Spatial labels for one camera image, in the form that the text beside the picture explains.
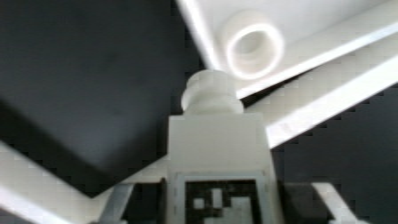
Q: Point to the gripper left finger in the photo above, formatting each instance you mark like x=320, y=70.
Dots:
x=135, y=204

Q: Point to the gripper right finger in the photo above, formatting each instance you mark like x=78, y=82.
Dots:
x=313, y=204

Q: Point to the white table leg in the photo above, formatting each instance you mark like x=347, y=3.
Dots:
x=221, y=175

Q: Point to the white square table top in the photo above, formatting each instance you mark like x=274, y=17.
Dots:
x=269, y=38

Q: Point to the white L-shaped fence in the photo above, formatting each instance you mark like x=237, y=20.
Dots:
x=343, y=82

